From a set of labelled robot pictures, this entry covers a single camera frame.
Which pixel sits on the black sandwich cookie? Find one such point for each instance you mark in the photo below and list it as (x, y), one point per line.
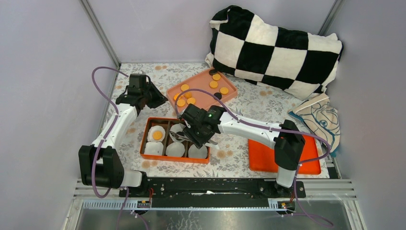
(180, 135)
(218, 95)
(213, 72)

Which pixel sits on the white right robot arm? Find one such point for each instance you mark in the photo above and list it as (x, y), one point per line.
(285, 139)

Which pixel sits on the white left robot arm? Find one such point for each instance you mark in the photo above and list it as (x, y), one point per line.
(99, 162)

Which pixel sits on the yellow round biscuit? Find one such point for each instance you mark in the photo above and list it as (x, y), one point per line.
(184, 87)
(191, 100)
(216, 77)
(213, 84)
(181, 103)
(157, 135)
(224, 90)

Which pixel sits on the swirl butter cookie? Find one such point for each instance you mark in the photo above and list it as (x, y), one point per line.
(188, 95)

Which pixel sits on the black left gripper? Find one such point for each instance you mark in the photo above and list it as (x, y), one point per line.
(159, 99)

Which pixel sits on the white paper cup liner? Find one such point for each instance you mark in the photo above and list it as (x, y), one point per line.
(176, 128)
(154, 148)
(194, 152)
(155, 128)
(175, 149)

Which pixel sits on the orange box lid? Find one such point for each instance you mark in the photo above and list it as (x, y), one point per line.
(261, 158)

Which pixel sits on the black sandwich cookie tilted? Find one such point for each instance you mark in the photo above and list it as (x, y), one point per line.
(213, 72)

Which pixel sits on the black white checkered pillow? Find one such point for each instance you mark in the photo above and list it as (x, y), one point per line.
(298, 62)

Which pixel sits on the pink cookie tray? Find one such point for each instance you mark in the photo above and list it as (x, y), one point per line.
(199, 80)

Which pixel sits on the aluminium frame rail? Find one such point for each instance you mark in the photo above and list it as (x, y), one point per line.
(340, 190)

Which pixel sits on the orange fish cookie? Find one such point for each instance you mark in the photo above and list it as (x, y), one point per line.
(176, 96)

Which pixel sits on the beige blue printed cloth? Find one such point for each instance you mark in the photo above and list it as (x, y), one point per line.
(320, 118)

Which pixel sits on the orange cookie box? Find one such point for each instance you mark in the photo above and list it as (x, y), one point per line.
(167, 123)

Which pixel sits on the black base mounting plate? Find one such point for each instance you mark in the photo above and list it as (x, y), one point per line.
(178, 192)

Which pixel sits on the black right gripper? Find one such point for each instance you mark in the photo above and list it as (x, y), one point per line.
(197, 142)

